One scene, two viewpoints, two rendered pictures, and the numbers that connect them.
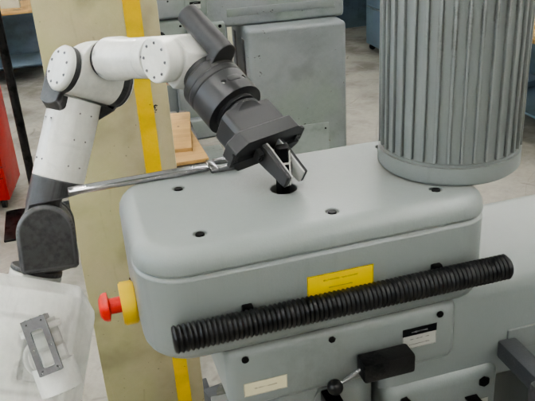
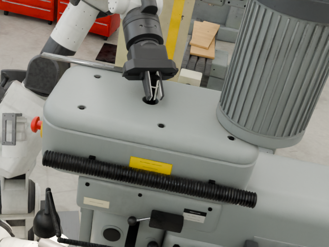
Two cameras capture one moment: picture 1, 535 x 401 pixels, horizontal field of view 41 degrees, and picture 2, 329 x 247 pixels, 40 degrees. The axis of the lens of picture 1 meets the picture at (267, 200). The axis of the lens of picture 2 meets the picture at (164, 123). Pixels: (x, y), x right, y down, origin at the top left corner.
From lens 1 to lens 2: 0.31 m
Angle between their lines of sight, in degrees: 15
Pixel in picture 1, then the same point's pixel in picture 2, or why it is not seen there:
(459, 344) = (220, 231)
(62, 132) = (71, 18)
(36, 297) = (25, 102)
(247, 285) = (95, 145)
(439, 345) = (205, 226)
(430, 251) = (210, 172)
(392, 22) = (243, 28)
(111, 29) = not seen: outside the picture
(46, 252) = (40, 81)
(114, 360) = not seen: hidden behind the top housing
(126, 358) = not seen: hidden behind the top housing
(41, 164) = (55, 32)
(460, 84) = (263, 82)
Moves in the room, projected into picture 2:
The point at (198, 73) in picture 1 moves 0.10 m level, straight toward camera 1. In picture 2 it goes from (130, 15) to (114, 29)
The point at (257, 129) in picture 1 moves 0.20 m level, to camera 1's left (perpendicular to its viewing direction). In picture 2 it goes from (145, 61) to (65, 34)
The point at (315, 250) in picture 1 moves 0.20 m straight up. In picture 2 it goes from (139, 143) to (154, 54)
